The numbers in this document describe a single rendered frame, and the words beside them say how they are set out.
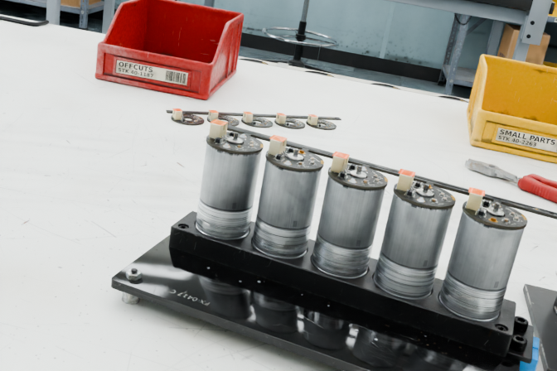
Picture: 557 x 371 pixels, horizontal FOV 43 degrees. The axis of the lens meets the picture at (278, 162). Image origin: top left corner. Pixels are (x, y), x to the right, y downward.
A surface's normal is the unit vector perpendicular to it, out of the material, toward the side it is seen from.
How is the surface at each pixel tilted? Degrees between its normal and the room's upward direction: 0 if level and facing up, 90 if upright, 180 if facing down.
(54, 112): 0
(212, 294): 0
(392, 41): 90
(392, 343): 0
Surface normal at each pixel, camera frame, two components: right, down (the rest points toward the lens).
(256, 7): -0.15, 0.31
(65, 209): 0.16, -0.93
